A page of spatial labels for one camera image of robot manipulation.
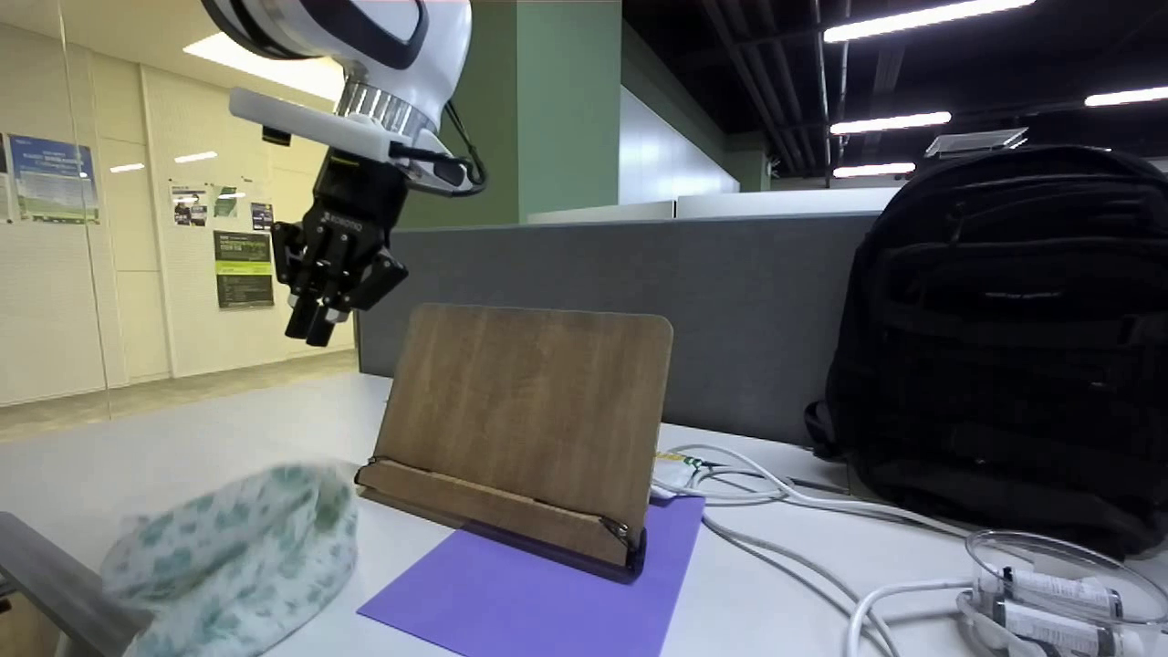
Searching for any black backpack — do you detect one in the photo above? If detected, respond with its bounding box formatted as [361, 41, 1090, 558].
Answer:
[801, 140, 1168, 561]

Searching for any wooden book stand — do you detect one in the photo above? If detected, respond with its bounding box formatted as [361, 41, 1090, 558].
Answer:
[355, 300, 677, 577]

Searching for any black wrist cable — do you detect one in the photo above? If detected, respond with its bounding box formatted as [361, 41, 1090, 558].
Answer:
[439, 98, 491, 202]

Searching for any square ceiling panel light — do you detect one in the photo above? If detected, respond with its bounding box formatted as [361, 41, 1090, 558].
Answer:
[177, 30, 351, 109]

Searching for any green patterned white cloth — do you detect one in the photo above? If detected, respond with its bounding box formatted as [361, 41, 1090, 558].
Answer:
[98, 462, 366, 657]

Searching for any gray desk partition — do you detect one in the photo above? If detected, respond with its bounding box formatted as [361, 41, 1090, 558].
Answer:
[355, 213, 884, 448]

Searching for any blue green wall poster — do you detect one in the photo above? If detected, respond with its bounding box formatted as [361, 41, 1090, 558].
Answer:
[3, 133, 100, 229]

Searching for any ceiling tube light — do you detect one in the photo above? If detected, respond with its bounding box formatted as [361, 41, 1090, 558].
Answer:
[821, 0, 1039, 48]
[827, 157, 919, 182]
[1079, 80, 1168, 115]
[826, 109, 955, 140]

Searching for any purple paper sheet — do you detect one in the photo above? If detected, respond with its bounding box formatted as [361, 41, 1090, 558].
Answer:
[355, 488, 708, 657]

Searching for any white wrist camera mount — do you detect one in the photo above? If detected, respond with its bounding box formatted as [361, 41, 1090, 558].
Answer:
[226, 84, 481, 202]

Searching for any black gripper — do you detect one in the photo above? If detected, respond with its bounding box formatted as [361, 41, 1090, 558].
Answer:
[267, 150, 411, 353]

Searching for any thick white cable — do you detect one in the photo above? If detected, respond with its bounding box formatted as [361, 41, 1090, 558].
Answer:
[648, 442, 978, 657]

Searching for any dark green wall poster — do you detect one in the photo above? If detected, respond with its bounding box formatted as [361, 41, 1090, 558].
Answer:
[212, 226, 281, 313]

